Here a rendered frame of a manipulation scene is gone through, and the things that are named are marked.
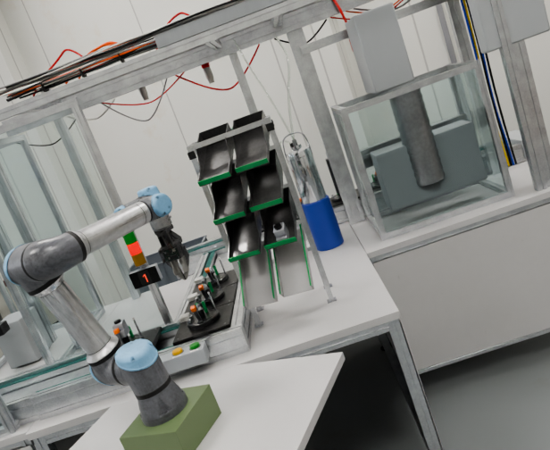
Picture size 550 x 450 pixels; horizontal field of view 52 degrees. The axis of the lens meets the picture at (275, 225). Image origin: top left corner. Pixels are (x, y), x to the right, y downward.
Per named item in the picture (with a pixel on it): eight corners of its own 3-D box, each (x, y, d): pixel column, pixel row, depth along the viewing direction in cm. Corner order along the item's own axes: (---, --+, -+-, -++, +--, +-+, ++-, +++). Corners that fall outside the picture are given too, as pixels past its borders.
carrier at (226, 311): (230, 328, 222) (220, 300, 219) (174, 347, 224) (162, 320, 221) (235, 305, 245) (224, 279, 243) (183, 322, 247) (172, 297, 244)
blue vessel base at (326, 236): (345, 245, 302) (329, 197, 296) (318, 254, 303) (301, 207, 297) (342, 237, 317) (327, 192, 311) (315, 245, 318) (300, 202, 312)
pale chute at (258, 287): (278, 301, 221) (274, 297, 217) (247, 309, 224) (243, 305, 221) (269, 239, 235) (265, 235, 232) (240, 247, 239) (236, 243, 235)
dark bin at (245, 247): (261, 254, 218) (253, 240, 214) (229, 262, 222) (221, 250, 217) (262, 208, 240) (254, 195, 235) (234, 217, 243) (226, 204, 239)
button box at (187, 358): (208, 362, 212) (202, 347, 210) (156, 379, 213) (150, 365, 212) (210, 354, 218) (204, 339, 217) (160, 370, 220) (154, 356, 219)
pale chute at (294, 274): (314, 288, 220) (311, 285, 216) (283, 297, 223) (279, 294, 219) (304, 227, 234) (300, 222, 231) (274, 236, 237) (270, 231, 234)
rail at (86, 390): (250, 350, 218) (240, 326, 216) (40, 420, 225) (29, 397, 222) (251, 344, 224) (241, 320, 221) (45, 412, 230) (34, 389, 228)
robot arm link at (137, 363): (149, 397, 164) (128, 358, 161) (122, 395, 173) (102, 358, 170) (177, 371, 173) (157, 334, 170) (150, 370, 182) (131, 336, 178)
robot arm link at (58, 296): (129, 395, 173) (12, 257, 153) (102, 393, 183) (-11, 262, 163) (153, 365, 181) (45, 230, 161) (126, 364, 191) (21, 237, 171)
